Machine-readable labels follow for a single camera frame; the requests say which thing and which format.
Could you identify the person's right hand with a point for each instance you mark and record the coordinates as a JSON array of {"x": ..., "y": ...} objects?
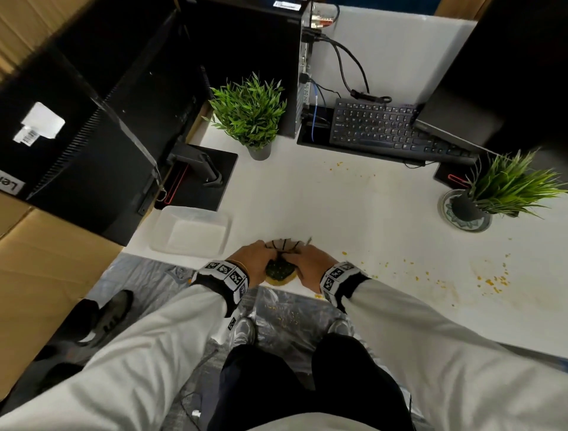
[{"x": 313, "y": 266}]

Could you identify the person's left hand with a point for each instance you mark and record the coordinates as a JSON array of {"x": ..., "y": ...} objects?
[{"x": 253, "y": 262}]

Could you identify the yellow and green cleaning cloth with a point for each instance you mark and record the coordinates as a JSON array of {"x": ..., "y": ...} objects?
[{"x": 279, "y": 271}]

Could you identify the bushy green plant grey pot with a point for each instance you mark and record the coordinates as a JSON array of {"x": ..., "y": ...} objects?
[{"x": 248, "y": 111}]

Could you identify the black keyboard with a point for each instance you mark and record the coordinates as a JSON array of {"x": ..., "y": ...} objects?
[{"x": 377, "y": 129}]

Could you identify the small black labelled adapter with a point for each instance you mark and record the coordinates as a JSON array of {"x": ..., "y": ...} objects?
[{"x": 368, "y": 96}]

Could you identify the grassy green plant dark pot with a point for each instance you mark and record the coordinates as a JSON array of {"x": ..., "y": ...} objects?
[{"x": 506, "y": 186}]

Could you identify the person's right forearm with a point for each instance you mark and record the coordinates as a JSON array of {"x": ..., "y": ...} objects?
[{"x": 443, "y": 355}]

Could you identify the person's left forearm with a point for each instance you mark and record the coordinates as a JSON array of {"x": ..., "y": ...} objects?
[{"x": 133, "y": 364}]

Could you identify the person's silver right shoe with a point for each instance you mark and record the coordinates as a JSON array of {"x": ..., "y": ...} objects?
[{"x": 341, "y": 328}]

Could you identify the person's silver shoe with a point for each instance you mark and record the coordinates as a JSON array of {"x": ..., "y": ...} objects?
[
  {"x": 341, "y": 328},
  {"x": 243, "y": 333}
]

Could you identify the person's silver left shoe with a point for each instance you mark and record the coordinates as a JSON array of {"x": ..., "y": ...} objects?
[{"x": 243, "y": 333}]

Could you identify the person's black trousers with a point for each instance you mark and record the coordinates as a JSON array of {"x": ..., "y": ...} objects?
[{"x": 266, "y": 390}]

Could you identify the right marker wristband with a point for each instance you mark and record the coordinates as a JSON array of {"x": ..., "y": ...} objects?
[{"x": 341, "y": 282}]

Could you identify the marker wristband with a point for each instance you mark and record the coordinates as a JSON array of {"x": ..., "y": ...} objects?
[
  {"x": 341, "y": 282},
  {"x": 222, "y": 279}
]

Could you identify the left marker wristband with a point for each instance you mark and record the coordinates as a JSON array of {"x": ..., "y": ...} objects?
[{"x": 222, "y": 279}]

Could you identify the clear plastic floor sheet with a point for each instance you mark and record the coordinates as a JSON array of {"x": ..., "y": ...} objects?
[{"x": 284, "y": 311}]

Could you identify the translucent plastic container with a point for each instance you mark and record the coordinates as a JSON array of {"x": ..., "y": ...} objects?
[{"x": 191, "y": 233}]

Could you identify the patterned round saucer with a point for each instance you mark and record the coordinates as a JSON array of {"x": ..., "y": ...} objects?
[{"x": 466, "y": 227}]

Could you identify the black monitor with white label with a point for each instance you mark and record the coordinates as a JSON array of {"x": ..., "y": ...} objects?
[{"x": 111, "y": 133}]

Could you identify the brown cardboard box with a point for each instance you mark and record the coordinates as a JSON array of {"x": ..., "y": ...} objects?
[{"x": 44, "y": 275}]

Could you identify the black desktop computer tower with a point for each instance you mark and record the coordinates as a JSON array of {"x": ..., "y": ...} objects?
[{"x": 248, "y": 44}]

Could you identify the white partition panel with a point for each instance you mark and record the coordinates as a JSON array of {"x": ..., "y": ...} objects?
[{"x": 399, "y": 53}]

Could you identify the silver security lock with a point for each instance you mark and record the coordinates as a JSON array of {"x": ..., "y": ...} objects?
[{"x": 321, "y": 18}]

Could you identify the black monitor with red-striped stand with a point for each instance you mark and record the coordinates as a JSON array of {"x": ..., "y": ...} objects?
[{"x": 510, "y": 66}]

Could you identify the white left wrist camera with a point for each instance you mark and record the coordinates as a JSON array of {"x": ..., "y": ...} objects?
[{"x": 226, "y": 328}]

